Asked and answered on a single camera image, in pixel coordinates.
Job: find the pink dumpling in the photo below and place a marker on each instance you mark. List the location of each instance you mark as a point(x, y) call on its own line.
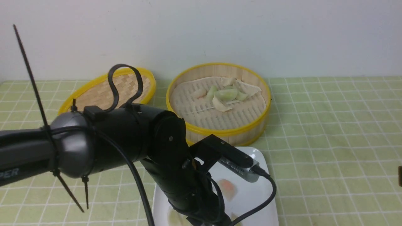
point(199, 93)
point(228, 189)

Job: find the white dumpling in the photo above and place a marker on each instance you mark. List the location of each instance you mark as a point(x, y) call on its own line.
point(220, 106)

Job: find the small green dumpling steamer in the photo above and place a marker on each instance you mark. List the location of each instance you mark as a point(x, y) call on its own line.
point(241, 96)

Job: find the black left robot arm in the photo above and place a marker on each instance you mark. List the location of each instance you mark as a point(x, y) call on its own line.
point(79, 144)

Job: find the pink dumpling on plate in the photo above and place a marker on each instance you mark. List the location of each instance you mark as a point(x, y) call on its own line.
point(228, 189)

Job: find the green dumpling plate bottom left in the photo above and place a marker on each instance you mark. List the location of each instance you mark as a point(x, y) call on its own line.
point(174, 218)

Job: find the white steamer liner cloth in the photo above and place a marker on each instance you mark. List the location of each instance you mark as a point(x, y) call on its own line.
point(201, 113)

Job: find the slim green dumpling in steamer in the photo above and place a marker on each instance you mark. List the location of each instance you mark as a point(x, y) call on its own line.
point(210, 93)

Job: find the yellow rimmed bamboo steamer basket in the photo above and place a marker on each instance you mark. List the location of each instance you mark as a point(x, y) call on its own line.
point(242, 136)

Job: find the large green dumpling in steamer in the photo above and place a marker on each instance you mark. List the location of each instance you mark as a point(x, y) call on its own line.
point(226, 95)

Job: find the yellow rimmed bamboo steamer lid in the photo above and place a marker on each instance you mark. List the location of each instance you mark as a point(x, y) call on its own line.
point(97, 92)

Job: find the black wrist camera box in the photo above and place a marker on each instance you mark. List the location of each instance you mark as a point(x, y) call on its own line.
point(232, 158)

